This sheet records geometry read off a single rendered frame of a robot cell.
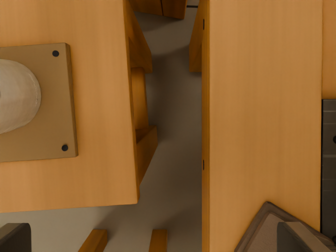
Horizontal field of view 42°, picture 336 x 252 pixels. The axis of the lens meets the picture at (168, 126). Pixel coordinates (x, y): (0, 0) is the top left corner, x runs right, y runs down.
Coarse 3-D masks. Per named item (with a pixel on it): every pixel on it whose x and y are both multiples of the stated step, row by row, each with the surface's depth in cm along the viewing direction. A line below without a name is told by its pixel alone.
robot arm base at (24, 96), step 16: (0, 64) 48; (16, 64) 54; (0, 80) 45; (16, 80) 50; (32, 80) 55; (0, 96) 44; (16, 96) 48; (32, 96) 54; (0, 112) 44; (16, 112) 49; (32, 112) 56; (0, 128) 47; (16, 128) 58
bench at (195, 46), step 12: (324, 0) 55; (324, 12) 56; (324, 24) 56; (192, 36) 114; (324, 36) 56; (192, 48) 114; (324, 48) 56; (192, 60) 114; (324, 60) 56; (324, 72) 56; (324, 84) 56; (324, 96) 56
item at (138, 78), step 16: (128, 0) 73; (128, 16) 71; (128, 32) 69; (144, 48) 109; (144, 64) 115; (144, 80) 124; (144, 96) 121; (144, 112) 121; (144, 128) 121; (144, 144) 86; (144, 160) 84
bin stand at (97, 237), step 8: (96, 232) 142; (104, 232) 142; (152, 232) 142; (160, 232) 142; (88, 240) 134; (96, 240) 133; (104, 240) 141; (152, 240) 133; (160, 240) 133; (80, 248) 126; (88, 248) 126; (96, 248) 127; (152, 248) 126; (160, 248) 126
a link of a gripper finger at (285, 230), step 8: (280, 224) 15; (288, 224) 14; (296, 224) 14; (280, 232) 15; (288, 232) 14; (296, 232) 13; (304, 232) 13; (280, 240) 15; (288, 240) 14; (296, 240) 13; (304, 240) 13; (312, 240) 13; (280, 248) 15; (288, 248) 14; (296, 248) 13; (304, 248) 12; (312, 248) 12; (320, 248) 12
